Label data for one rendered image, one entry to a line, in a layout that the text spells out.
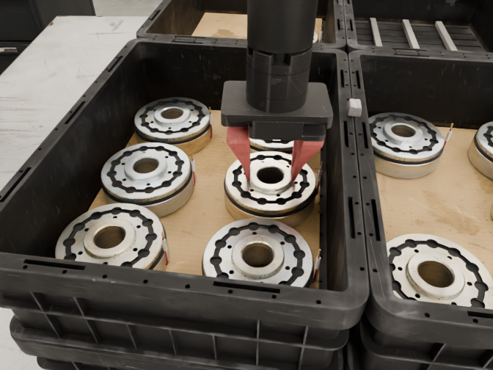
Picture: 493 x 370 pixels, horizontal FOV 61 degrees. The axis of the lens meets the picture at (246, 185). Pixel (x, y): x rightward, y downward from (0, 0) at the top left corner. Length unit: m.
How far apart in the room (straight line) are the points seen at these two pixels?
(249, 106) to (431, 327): 0.23
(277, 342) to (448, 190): 0.31
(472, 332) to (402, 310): 0.04
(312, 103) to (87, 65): 0.81
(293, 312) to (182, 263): 0.17
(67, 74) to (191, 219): 0.71
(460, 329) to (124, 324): 0.25
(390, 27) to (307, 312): 0.78
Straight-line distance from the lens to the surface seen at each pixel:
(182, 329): 0.34
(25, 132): 0.93
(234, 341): 0.36
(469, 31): 1.03
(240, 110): 0.39
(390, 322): 0.30
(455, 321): 0.30
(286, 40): 0.35
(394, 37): 0.94
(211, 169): 0.53
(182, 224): 0.46
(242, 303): 0.29
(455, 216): 0.52
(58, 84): 1.07
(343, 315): 0.29
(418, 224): 0.50
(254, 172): 0.47
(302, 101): 0.39
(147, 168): 0.51
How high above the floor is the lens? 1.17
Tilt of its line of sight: 42 degrees down
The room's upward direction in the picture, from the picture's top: straight up
